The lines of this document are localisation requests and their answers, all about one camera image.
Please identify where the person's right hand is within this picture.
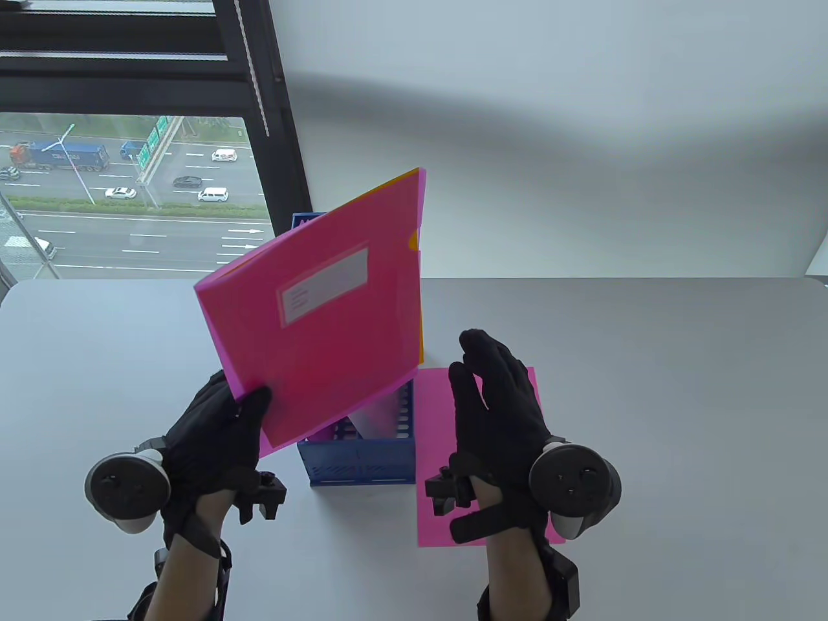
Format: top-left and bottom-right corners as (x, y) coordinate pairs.
(448, 329), (565, 545)

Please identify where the person's left hand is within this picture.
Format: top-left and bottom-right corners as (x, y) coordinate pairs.
(160, 370), (273, 558)

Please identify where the pink plastic folder with label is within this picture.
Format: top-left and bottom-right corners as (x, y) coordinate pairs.
(193, 167), (427, 460)

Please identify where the person's left forearm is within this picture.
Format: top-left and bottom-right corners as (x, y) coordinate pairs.
(144, 498), (228, 621)

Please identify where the person's right forearm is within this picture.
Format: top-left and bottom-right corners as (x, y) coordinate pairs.
(485, 525), (558, 621)

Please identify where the translucent white folder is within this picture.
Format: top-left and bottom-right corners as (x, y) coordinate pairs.
(351, 382), (407, 442)

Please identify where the blue perforated file basket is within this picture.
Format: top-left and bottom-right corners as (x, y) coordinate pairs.
(290, 212), (417, 488)

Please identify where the plain pink plastic folder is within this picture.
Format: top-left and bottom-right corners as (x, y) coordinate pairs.
(413, 366), (567, 548)

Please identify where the grey round right wrist controller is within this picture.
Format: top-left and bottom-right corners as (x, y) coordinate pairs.
(528, 438), (622, 541)

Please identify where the grey round wrist controller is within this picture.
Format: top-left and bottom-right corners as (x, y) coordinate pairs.
(528, 438), (622, 541)
(84, 450), (173, 535)

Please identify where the grey round left wrist controller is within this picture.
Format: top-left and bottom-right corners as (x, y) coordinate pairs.
(84, 450), (173, 535)

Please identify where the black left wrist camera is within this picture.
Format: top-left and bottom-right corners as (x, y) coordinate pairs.
(234, 471), (288, 525)

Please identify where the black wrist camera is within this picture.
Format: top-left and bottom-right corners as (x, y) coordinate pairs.
(424, 464), (478, 517)
(234, 471), (288, 525)

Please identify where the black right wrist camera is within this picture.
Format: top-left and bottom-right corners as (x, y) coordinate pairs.
(424, 464), (478, 517)

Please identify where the black left forearm strap unit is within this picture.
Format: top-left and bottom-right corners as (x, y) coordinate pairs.
(127, 539), (234, 621)

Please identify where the black forearm strap unit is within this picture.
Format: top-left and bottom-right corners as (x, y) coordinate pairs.
(127, 539), (234, 621)
(477, 541), (582, 621)

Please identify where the black right forearm strap unit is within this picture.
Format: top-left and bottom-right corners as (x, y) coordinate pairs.
(477, 541), (582, 621)

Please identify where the beaded blind cord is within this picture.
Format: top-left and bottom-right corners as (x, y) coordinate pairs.
(234, 0), (271, 138)

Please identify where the black window frame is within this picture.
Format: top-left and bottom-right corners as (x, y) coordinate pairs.
(0, 0), (314, 285)

